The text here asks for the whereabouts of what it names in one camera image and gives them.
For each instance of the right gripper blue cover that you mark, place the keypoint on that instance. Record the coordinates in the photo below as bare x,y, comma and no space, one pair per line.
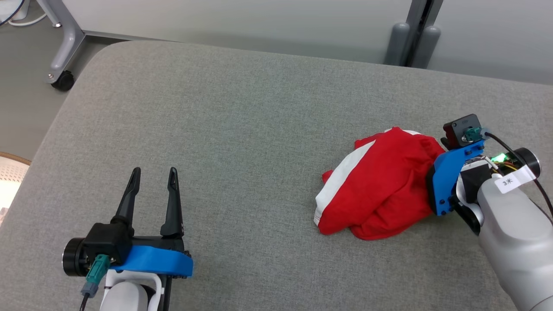
445,181

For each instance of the grey metal desk leg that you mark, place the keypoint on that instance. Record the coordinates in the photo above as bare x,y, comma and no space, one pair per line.
65,39

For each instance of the red shorts white side stripe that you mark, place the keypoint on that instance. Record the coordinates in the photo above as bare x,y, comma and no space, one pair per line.
389,185

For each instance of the black caster wheel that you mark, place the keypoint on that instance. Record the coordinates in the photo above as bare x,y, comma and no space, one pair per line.
63,81

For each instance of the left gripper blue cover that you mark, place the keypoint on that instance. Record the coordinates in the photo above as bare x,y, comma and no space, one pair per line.
155,261

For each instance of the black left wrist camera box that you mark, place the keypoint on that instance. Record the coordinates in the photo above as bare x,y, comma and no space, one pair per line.
108,242

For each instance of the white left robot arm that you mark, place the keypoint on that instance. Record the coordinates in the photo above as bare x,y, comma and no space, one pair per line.
125,298

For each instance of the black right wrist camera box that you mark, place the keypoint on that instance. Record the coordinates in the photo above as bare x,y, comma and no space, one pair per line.
456,129

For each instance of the grey partition post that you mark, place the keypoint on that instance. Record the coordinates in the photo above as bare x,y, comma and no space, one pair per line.
396,43

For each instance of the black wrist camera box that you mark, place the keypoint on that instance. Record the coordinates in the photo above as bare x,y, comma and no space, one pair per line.
108,242
456,129

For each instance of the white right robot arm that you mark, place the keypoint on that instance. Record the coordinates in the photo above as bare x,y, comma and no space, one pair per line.
518,242

